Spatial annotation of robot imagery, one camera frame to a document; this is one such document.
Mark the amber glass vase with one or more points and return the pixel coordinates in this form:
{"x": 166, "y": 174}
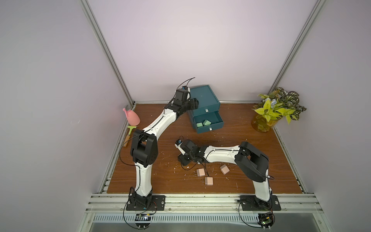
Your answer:
{"x": 260, "y": 124}

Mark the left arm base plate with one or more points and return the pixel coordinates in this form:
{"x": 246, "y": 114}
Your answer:
{"x": 137, "y": 202}

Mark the controller board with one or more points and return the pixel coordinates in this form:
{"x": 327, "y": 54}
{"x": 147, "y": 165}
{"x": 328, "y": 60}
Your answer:
{"x": 142, "y": 221}
{"x": 266, "y": 220}

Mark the pink plug bottom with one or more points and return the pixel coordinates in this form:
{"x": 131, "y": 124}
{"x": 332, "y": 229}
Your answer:
{"x": 208, "y": 181}

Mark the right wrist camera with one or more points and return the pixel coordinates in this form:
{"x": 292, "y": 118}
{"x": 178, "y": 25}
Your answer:
{"x": 178, "y": 146}

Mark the green artificial plant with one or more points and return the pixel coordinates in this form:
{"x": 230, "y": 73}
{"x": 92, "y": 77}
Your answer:
{"x": 279, "y": 104}

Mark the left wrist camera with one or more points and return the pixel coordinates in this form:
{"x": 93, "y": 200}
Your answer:
{"x": 182, "y": 95}

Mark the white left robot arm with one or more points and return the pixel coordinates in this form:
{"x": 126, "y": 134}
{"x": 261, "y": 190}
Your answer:
{"x": 144, "y": 147}

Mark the right controller board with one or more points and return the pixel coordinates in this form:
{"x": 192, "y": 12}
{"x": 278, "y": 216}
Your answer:
{"x": 266, "y": 220}

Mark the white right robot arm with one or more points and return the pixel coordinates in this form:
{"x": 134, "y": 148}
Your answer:
{"x": 252, "y": 162}

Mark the teal drawer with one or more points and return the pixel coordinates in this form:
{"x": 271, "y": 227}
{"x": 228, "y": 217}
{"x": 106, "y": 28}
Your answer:
{"x": 213, "y": 117}

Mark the green wooden handled brush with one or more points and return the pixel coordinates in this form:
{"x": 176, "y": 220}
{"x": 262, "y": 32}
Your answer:
{"x": 127, "y": 138}

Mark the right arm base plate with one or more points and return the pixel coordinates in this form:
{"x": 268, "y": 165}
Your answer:
{"x": 252, "y": 203}

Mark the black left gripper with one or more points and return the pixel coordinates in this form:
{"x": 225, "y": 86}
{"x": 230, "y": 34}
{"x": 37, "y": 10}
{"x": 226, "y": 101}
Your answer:
{"x": 193, "y": 104}

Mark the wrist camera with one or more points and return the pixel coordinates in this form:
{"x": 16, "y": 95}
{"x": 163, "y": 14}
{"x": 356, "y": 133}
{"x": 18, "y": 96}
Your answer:
{"x": 178, "y": 146}
{"x": 182, "y": 95}

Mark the pink plug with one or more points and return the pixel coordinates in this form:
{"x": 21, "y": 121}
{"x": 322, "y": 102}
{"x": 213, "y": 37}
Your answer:
{"x": 224, "y": 169}
{"x": 208, "y": 181}
{"x": 201, "y": 172}

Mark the left controller board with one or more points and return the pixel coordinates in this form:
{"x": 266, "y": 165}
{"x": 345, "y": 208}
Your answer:
{"x": 142, "y": 221}

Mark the dark teal drawer cabinet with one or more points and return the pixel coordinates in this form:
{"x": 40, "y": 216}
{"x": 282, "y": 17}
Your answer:
{"x": 207, "y": 100}

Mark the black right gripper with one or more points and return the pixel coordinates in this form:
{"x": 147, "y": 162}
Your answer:
{"x": 185, "y": 158}

